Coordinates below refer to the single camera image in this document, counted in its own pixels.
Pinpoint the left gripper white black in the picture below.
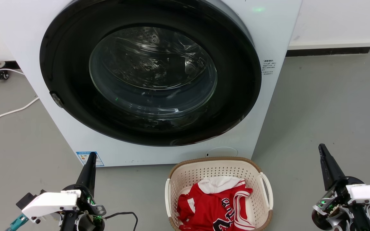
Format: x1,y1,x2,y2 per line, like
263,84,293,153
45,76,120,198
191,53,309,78
21,152,107,225

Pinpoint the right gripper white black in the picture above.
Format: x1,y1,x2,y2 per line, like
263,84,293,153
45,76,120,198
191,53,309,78
313,143,370,216

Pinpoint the beige perforated plastic laundry basket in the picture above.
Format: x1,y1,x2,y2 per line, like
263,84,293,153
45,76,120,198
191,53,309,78
165,157,274,231

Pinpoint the blue energy label sticker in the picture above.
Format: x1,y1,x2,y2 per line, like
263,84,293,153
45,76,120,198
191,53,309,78
76,151,105,167

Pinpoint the round white filter cover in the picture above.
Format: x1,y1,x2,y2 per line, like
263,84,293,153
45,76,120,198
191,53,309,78
205,147,239,158

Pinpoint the white garment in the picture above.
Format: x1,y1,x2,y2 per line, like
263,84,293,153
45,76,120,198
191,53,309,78
198,176,245,194

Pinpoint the round black washing machine door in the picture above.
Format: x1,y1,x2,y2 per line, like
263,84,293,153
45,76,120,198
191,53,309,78
40,0,262,147

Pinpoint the small black text sticker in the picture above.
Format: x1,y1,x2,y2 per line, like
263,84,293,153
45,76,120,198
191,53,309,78
261,59,277,76

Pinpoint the red basketball jersey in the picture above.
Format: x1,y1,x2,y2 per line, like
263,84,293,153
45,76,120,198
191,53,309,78
176,180,256,231

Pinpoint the white front-load washing machine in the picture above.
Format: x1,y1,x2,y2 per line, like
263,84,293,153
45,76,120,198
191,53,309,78
0,0,303,167

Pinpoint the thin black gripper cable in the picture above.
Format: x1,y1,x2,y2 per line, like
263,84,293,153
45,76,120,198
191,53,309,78
103,211,139,231

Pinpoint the teal cable connector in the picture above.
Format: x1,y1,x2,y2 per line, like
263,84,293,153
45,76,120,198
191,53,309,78
5,214,29,231

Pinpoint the thick white floor cable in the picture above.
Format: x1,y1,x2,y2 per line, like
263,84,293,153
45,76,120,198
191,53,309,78
0,97,40,128

